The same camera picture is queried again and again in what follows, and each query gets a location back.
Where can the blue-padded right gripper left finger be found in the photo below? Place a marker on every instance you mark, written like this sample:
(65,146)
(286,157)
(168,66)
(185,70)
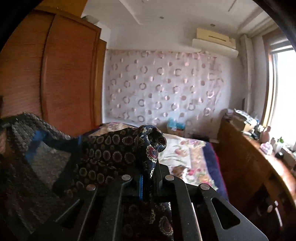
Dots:
(111,210)

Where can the circle patterned sheer curtain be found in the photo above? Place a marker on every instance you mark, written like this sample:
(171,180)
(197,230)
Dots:
(149,87)

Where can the white wall air conditioner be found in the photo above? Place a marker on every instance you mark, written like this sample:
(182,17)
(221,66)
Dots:
(214,42)

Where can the wooden side cabinet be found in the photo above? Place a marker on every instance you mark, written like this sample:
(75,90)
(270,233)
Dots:
(260,186)

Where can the blue tissue pack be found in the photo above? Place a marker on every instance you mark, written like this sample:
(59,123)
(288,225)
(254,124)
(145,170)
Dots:
(175,128)

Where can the wooden wardrobe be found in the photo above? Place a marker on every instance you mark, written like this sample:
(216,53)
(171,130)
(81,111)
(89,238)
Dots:
(52,66)

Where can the navy patterned silk garment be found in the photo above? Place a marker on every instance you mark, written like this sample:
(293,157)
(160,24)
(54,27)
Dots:
(57,187)

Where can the bright window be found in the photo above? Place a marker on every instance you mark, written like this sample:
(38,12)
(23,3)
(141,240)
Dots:
(279,108)

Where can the floral bed quilt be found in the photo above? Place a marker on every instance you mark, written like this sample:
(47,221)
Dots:
(189,157)

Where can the clutter on cabinet top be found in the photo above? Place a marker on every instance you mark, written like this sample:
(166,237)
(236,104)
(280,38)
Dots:
(251,127)

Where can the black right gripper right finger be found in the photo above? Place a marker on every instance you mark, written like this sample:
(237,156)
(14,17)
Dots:
(201,213)

